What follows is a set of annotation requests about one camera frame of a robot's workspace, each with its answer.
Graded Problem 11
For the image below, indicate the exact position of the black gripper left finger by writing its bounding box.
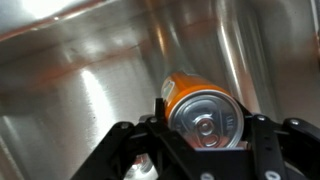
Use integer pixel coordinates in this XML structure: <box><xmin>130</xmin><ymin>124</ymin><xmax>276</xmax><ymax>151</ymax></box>
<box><xmin>70</xmin><ymin>98</ymin><xmax>201</xmax><ymax>180</ymax></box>

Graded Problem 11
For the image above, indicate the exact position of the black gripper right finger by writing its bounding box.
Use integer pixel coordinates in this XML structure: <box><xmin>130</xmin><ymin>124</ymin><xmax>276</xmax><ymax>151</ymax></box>
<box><xmin>234</xmin><ymin>99</ymin><xmax>320</xmax><ymax>180</ymax></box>

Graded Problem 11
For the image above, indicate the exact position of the stainless steel sink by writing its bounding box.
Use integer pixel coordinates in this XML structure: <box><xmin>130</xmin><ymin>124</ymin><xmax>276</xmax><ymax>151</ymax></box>
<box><xmin>0</xmin><ymin>0</ymin><xmax>320</xmax><ymax>180</ymax></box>

